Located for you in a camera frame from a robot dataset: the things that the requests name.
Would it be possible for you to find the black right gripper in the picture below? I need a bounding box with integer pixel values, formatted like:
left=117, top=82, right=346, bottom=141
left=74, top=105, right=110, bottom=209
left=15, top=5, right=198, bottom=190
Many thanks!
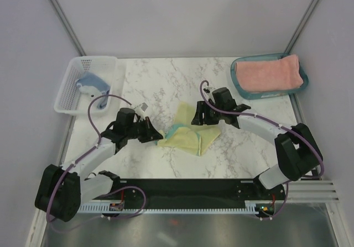
left=191, top=101, right=225, bottom=125

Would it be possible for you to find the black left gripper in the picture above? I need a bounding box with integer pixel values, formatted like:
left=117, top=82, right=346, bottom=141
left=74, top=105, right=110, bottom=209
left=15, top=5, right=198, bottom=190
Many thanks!
left=126, top=117, right=163, bottom=144

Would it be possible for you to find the yellow green towel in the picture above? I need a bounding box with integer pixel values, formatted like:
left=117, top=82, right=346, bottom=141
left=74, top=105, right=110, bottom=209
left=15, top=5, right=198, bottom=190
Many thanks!
left=157, top=102, right=221, bottom=156

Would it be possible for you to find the pink terry towel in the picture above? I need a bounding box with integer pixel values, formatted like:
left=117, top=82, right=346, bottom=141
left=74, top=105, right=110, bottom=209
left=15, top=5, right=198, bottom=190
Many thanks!
left=235, top=55, right=304, bottom=93

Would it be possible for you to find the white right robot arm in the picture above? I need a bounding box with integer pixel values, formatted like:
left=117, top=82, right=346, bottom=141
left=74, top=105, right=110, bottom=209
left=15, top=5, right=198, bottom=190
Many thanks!
left=191, top=86, right=324, bottom=199

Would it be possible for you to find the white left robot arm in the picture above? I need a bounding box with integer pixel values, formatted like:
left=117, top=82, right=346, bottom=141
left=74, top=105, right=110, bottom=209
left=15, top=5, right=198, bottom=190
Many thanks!
left=34, top=103, right=163, bottom=222

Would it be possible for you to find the blue towel in basket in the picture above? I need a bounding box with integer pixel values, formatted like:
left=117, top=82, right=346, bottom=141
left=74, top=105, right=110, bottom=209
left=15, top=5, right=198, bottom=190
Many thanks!
left=75, top=72, right=111, bottom=102

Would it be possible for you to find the white plastic basket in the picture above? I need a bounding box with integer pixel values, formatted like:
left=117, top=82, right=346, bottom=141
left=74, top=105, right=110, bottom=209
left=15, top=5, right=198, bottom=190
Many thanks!
left=54, top=56, right=118, bottom=116

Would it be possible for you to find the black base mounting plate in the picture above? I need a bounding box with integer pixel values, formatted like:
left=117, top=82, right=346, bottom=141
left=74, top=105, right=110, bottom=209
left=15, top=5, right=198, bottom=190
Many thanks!
left=97, top=178, right=285, bottom=207

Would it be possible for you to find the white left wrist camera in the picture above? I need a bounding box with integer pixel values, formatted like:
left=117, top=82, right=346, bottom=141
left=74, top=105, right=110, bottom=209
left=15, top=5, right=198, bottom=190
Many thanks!
left=134, top=102, right=148, bottom=116

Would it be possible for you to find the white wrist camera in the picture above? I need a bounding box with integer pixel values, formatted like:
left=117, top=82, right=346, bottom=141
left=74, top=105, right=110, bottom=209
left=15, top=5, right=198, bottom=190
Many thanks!
left=134, top=102, right=148, bottom=116
left=204, top=87, right=215, bottom=102

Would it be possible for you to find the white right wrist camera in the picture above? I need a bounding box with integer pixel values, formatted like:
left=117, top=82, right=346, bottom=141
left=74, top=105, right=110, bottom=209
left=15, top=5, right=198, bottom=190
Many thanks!
left=204, top=87, right=215, bottom=102

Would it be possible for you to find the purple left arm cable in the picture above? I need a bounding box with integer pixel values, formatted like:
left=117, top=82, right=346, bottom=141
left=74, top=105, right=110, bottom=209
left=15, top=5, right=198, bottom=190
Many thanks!
left=45, top=94, right=146, bottom=234

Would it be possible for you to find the white slotted cable duct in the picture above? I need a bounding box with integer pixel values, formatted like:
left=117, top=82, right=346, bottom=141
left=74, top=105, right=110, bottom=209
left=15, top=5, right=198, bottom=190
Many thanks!
left=77, top=200, right=259, bottom=215

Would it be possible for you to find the silver aluminium rail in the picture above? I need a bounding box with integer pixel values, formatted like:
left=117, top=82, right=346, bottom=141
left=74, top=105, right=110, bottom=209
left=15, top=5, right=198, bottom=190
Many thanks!
left=287, top=180, right=339, bottom=203

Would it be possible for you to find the left corner frame post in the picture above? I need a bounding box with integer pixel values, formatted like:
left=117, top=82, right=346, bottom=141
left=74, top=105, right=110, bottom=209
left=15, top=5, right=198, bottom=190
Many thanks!
left=48, top=0, right=86, bottom=56

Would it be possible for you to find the corner frame post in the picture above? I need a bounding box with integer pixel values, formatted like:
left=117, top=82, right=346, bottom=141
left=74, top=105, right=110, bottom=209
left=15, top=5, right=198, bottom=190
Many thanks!
left=284, top=0, right=321, bottom=54
left=48, top=0, right=86, bottom=56

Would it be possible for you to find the right corner frame post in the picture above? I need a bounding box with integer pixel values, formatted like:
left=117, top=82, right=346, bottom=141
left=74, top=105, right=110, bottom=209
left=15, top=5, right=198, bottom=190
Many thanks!
left=284, top=0, right=321, bottom=54

